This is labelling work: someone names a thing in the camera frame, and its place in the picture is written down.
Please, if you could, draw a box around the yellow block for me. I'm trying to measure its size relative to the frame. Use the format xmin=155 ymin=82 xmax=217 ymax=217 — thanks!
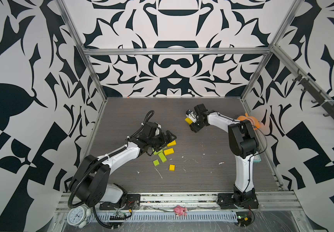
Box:
xmin=185 ymin=118 xmax=194 ymax=125
xmin=164 ymin=148 xmax=175 ymax=156
xmin=167 ymin=140 xmax=177 ymax=147

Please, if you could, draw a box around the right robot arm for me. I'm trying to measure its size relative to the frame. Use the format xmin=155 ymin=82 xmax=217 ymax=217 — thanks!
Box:
xmin=185 ymin=104 xmax=259 ymax=193

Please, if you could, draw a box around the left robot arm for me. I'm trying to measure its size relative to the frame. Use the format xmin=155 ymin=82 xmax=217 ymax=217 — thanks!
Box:
xmin=67 ymin=110 xmax=177 ymax=208

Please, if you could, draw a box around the green block upright pair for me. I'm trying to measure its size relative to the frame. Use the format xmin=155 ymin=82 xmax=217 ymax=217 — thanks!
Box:
xmin=153 ymin=149 xmax=163 ymax=155

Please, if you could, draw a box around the green block lower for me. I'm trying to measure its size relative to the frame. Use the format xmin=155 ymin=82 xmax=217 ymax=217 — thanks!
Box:
xmin=158 ymin=152 xmax=167 ymax=163

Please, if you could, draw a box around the small green cube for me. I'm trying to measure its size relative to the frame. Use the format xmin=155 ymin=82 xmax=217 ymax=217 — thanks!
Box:
xmin=153 ymin=159 xmax=160 ymax=166

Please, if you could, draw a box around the orange plush toy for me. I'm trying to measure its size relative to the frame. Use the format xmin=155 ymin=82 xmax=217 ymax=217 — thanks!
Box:
xmin=237 ymin=113 xmax=261 ymax=130

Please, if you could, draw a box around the teal square clock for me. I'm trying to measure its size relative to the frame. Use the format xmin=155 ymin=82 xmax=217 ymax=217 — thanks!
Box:
xmin=253 ymin=155 xmax=261 ymax=162

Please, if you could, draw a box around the pink pig toy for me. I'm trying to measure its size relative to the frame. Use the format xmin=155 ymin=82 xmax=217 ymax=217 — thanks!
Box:
xmin=173 ymin=206 xmax=187 ymax=217

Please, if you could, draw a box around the circuit board right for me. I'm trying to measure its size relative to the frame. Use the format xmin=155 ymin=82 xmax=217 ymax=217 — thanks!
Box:
xmin=235 ymin=211 xmax=253 ymax=228

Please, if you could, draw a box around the white alarm clock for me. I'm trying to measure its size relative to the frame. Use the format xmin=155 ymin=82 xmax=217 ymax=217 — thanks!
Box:
xmin=66 ymin=206 xmax=92 ymax=229

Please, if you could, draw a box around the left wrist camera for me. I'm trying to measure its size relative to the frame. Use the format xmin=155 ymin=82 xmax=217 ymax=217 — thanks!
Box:
xmin=153 ymin=122 xmax=162 ymax=136

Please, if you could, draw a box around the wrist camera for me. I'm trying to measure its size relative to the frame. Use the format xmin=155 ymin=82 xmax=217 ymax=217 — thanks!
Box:
xmin=186 ymin=109 xmax=197 ymax=121
xmin=153 ymin=122 xmax=162 ymax=136

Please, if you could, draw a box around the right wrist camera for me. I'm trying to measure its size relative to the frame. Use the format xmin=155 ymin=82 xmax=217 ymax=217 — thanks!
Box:
xmin=186 ymin=109 xmax=197 ymax=121

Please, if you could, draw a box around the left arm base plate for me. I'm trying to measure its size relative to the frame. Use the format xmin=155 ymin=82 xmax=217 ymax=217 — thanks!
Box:
xmin=99 ymin=194 xmax=141 ymax=210

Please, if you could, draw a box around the white cable duct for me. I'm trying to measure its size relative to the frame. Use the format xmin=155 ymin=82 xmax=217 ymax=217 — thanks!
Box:
xmin=97 ymin=211 xmax=238 ymax=223

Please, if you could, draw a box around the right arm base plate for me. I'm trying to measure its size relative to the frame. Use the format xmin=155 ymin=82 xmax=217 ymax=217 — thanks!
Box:
xmin=217 ymin=192 xmax=259 ymax=209

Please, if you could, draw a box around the black hook rail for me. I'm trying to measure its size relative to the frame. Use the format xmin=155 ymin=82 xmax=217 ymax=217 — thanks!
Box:
xmin=293 ymin=69 xmax=334 ymax=134

